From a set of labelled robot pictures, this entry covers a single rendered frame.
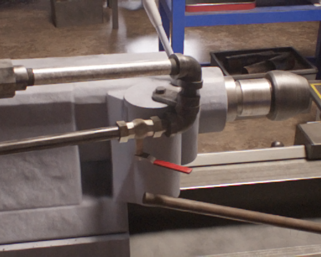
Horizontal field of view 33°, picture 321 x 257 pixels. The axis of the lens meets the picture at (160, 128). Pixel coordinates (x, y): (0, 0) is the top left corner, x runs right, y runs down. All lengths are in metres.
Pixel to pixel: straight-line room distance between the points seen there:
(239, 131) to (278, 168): 1.82
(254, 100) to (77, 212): 0.35
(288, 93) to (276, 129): 2.17
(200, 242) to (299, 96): 0.42
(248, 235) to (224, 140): 1.76
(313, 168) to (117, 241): 0.55
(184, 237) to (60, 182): 0.42
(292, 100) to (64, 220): 0.42
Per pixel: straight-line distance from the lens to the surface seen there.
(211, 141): 2.93
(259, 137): 3.00
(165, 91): 0.78
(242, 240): 1.20
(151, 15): 0.83
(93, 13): 4.66
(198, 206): 0.79
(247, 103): 0.92
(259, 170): 1.22
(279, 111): 0.93
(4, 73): 0.63
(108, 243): 0.87
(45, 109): 0.83
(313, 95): 2.79
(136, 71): 0.69
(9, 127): 0.84
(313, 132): 1.31
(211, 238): 1.20
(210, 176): 1.19
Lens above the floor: 1.51
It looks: 30 degrees down
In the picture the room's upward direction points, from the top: straight up
